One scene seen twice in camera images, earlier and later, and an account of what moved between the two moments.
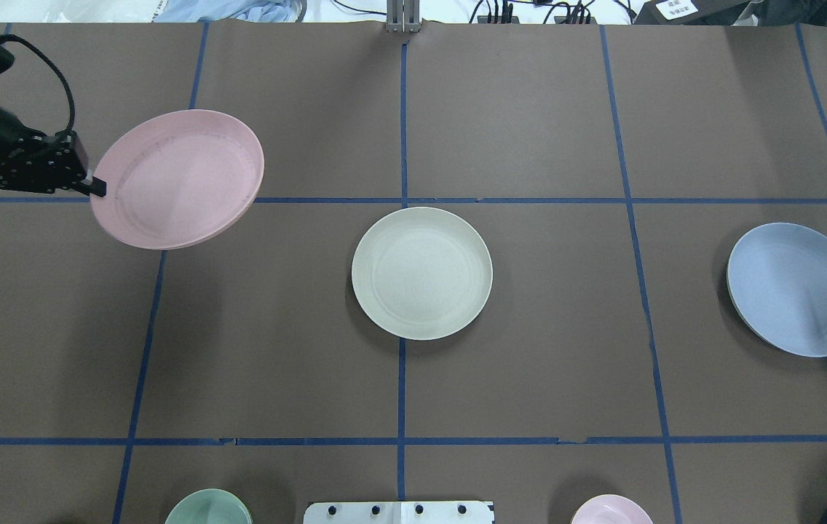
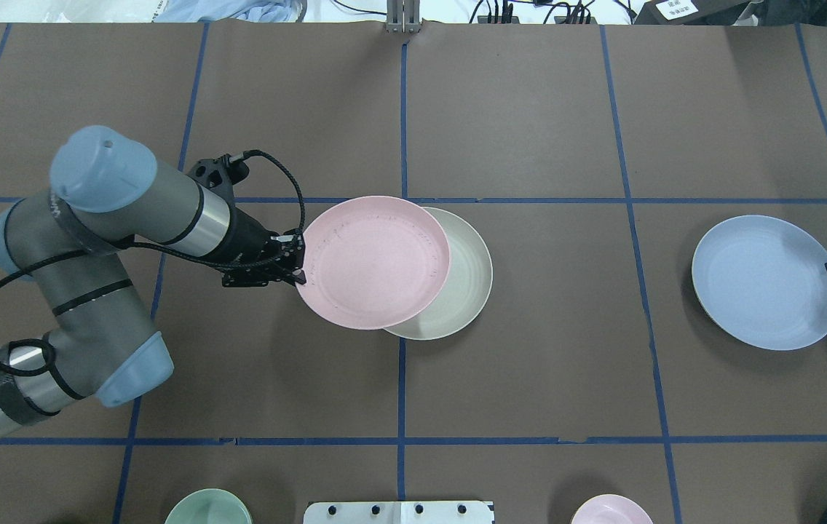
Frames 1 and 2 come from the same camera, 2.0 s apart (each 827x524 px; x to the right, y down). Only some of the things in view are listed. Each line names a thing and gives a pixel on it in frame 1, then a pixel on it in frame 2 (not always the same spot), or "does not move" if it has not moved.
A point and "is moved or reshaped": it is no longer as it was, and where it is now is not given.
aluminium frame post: (403, 16) does not move
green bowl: (210, 506) does not move
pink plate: (179, 178) -> (373, 263)
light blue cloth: (252, 11) does not move
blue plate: (798, 290) is moved or reshaped
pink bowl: (611, 509) does not move
